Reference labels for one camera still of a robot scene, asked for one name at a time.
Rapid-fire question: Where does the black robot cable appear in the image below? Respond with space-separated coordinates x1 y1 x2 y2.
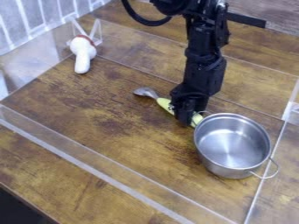
120 0 189 27

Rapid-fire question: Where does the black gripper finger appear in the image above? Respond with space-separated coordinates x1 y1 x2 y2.
173 99 195 126

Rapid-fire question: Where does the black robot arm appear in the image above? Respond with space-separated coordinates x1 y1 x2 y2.
150 0 230 125

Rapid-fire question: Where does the white toy mushroom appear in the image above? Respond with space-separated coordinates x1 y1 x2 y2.
70 35 98 74

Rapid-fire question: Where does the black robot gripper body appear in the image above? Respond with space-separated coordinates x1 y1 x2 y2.
170 25 230 115

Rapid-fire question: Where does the stainless steel pot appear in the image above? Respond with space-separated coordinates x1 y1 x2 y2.
194 113 279 179

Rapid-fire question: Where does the black bar on table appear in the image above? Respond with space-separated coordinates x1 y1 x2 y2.
229 12 267 28

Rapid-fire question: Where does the clear acrylic triangle stand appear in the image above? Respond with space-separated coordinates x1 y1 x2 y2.
70 19 103 46

